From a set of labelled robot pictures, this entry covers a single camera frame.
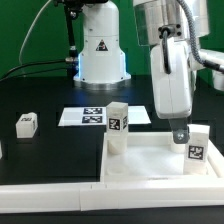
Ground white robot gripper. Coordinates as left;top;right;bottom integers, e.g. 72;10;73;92
150;38;193;144

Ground white square table top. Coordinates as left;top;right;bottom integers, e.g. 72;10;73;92
100;132;224;182

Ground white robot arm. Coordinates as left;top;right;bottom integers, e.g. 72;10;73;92
73;0;215;144

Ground white sheet with tags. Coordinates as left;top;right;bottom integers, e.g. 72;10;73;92
58;106;151;127

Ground white front fence bar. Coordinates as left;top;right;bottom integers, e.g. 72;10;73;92
0;178;224;213

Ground white block at left edge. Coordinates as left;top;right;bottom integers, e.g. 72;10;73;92
0;141;3;160

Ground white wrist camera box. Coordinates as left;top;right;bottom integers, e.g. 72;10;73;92
199;49;224;92

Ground black camera stand pole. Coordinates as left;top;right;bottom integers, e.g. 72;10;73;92
53;0;84;78

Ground grey cable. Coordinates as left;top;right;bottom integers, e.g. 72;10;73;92
18;0;54;66

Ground black cables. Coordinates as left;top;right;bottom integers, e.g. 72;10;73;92
0;59;75;83

